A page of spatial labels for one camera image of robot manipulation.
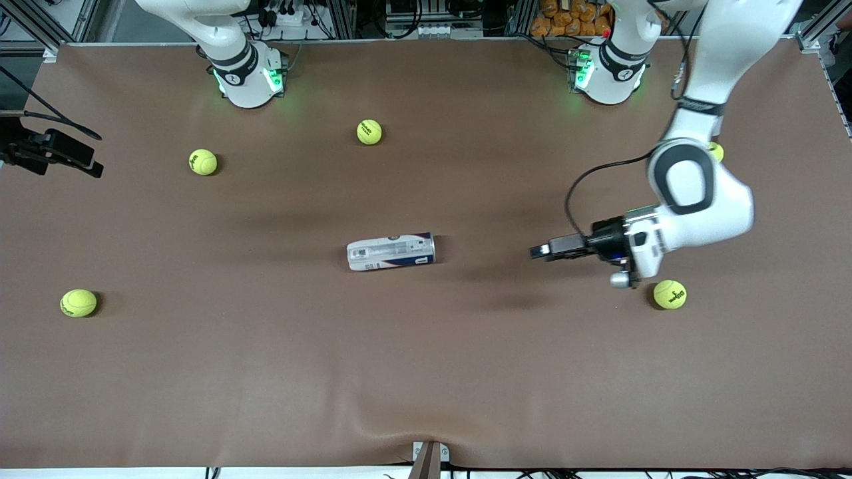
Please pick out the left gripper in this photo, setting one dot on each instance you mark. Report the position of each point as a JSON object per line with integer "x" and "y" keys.
{"x": 604, "y": 243}

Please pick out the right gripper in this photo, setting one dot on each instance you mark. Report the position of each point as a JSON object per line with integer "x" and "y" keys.
{"x": 23, "y": 153}

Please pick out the white blue tennis ball can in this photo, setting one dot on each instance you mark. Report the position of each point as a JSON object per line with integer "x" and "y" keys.
{"x": 393, "y": 253}

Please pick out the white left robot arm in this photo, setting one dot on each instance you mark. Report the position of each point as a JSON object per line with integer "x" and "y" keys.
{"x": 732, "y": 40}

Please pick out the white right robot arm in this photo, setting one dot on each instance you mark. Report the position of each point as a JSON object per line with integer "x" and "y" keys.
{"x": 246, "y": 80}

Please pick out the yellow-green tennis ball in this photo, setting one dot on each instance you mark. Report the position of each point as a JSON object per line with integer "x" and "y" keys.
{"x": 369, "y": 132}
{"x": 203, "y": 161}
{"x": 78, "y": 303}
{"x": 718, "y": 152}
{"x": 669, "y": 294}

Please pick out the grey table corner clamp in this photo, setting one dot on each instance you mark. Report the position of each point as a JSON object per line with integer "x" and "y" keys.
{"x": 809, "y": 41}
{"x": 50, "y": 54}

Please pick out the brown table mat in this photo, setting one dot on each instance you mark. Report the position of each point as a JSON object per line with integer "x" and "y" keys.
{"x": 426, "y": 372}

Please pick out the pile of orange objects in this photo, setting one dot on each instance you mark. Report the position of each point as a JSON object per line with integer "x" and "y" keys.
{"x": 572, "y": 18}

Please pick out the white terminal block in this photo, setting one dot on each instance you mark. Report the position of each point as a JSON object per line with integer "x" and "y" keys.
{"x": 449, "y": 30}

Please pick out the white power strip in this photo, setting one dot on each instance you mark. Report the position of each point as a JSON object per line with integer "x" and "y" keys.
{"x": 287, "y": 16}

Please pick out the aluminium frame profile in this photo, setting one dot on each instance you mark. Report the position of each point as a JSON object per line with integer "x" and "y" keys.
{"x": 66, "y": 23}
{"x": 825, "y": 23}

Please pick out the grey post bracket plate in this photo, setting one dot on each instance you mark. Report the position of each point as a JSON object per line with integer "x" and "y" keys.
{"x": 444, "y": 454}

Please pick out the aluminium camera post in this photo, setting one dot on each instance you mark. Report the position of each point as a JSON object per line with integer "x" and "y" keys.
{"x": 426, "y": 466}

